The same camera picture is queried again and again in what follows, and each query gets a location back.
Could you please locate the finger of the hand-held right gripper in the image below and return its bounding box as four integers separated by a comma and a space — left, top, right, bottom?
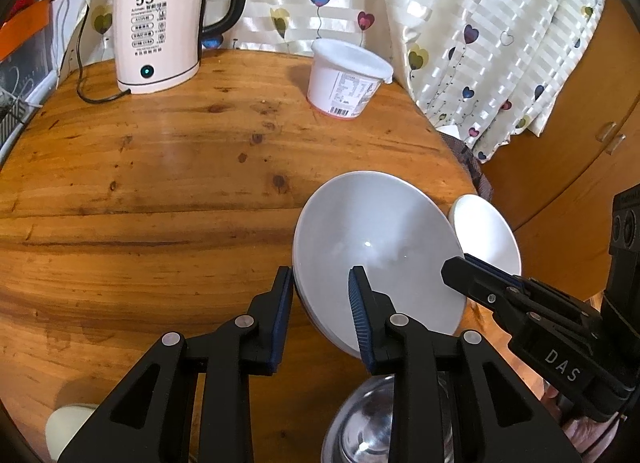
441, 257, 531, 329
464, 253, 586, 311

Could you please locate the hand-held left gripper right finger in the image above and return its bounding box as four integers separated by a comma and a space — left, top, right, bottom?
347, 265, 583, 463

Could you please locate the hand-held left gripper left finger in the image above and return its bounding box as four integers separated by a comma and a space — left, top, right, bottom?
57, 265, 296, 463

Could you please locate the small white bowl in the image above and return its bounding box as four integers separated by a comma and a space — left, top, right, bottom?
448, 194, 522, 279

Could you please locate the large white bowl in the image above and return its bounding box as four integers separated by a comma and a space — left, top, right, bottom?
291, 171, 468, 361

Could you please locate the stainless steel bowl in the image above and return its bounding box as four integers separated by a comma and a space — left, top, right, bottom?
320, 373, 461, 463

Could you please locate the deep grey-green plate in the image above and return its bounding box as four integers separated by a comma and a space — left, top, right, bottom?
45, 404, 101, 463

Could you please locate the dark patterned cloth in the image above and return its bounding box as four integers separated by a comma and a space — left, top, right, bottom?
440, 125, 496, 204

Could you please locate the wooden cabinet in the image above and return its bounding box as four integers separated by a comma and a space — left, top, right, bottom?
480, 0, 640, 304

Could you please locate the white plastic tub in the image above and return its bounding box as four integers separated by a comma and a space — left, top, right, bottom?
306, 39, 393, 120

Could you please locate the heart print curtain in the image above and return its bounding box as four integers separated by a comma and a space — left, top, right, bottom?
75, 0, 613, 164

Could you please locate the cream electric kettle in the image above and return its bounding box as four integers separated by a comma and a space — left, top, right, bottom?
111, 0, 257, 95

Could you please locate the orange lidded clear box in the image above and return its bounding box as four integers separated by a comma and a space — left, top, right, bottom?
0, 0, 56, 64

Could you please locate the black kettle cable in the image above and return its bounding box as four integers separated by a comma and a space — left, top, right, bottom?
75, 3, 133, 104

